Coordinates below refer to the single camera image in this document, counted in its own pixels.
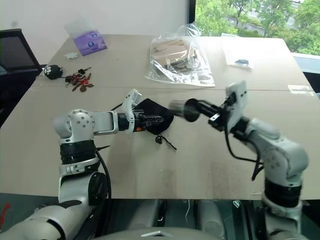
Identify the black window frame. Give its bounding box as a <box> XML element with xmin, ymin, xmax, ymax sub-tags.
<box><xmin>187</xmin><ymin>0</ymin><xmax>197</xmax><ymax>38</ymax></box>

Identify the dark rounded grey shape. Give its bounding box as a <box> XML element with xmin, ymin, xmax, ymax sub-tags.
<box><xmin>196</xmin><ymin>199</ymin><xmax>227</xmax><ymax>240</ymax></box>

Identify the clear tape strip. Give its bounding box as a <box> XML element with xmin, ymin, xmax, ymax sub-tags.
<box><xmin>286</xmin><ymin>84</ymin><xmax>316</xmax><ymax>97</ymax></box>

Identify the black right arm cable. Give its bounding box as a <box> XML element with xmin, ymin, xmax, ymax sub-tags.
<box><xmin>223</xmin><ymin>124</ymin><xmax>265</xmax><ymax>181</ymax></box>

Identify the bunch of keys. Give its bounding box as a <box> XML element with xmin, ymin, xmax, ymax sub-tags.
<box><xmin>64</xmin><ymin>65</ymin><xmax>95</xmax><ymax>93</ymax></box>

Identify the purple tissue pack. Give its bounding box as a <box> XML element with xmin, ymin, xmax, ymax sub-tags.
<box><xmin>63</xmin><ymin>20</ymin><xmax>109</xmax><ymax>57</ymax></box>

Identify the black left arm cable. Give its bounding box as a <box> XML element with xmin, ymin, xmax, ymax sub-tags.
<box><xmin>95</xmin><ymin>144</ymin><xmax>113</xmax><ymax>201</ymax></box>

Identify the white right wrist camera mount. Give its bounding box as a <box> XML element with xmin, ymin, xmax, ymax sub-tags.
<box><xmin>224</xmin><ymin>80</ymin><xmax>249</xmax><ymax>131</ymax></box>

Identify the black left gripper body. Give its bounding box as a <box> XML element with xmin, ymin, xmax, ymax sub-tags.
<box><xmin>129</xmin><ymin>111</ymin><xmax>152</xmax><ymax>133</ymax></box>

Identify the black drawstring pouch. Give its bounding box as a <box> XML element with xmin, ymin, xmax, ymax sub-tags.
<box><xmin>134</xmin><ymin>98</ymin><xmax>178</xmax><ymax>151</ymax></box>

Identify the thin white cable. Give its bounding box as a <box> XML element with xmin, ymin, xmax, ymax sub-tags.
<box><xmin>184</xmin><ymin>199</ymin><xmax>193</xmax><ymax>226</ymax></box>

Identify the small clear plastic bag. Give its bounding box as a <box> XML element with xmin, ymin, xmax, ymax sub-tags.
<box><xmin>220</xmin><ymin>33</ymin><xmax>255</xmax><ymax>70</ymax></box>

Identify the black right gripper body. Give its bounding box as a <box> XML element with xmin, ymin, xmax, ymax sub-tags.
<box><xmin>208</xmin><ymin>98</ymin><xmax>238</xmax><ymax>133</ymax></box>

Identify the red strap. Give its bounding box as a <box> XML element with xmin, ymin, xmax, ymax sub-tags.
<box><xmin>0</xmin><ymin>202</ymin><xmax>12</xmax><ymax>219</ymax></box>

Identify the metal cup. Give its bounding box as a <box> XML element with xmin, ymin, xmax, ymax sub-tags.
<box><xmin>168</xmin><ymin>98</ymin><xmax>201</xmax><ymax>123</ymax></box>

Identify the black plush paw keychain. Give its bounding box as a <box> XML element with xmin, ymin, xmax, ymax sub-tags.
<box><xmin>42</xmin><ymin>64</ymin><xmax>64</xmax><ymax>82</ymax></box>

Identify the clear bag of cardboard pieces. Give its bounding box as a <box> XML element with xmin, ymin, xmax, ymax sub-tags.
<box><xmin>144</xmin><ymin>23</ymin><xmax>217</xmax><ymax>89</ymax></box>

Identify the black office chair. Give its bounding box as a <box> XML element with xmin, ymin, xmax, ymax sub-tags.
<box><xmin>0</xmin><ymin>28</ymin><xmax>48</xmax><ymax>129</ymax></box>

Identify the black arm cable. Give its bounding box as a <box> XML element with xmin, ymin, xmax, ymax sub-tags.
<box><xmin>95</xmin><ymin>144</ymin><xmax>113</xmax><ymax>201</ymax></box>
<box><xmin>223</xmin><ymin>124</ymin><xmax>265</xmax><ymax>181</ymax></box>

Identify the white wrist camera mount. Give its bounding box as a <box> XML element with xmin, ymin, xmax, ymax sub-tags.
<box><xmin>224</xmin><ymin>80</ymin><xmax>249</xmax><ymax>131</ymax></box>
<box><xmin>119</xmin><ymin>88</ymin><xmax>143</xmax><ymax>134</ymax></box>

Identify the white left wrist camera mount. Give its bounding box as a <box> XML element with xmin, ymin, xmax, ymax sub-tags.
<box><xmin>119</xmin><ymin>88</ymin><xmax>143</xmax><ymax>134</ymax></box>

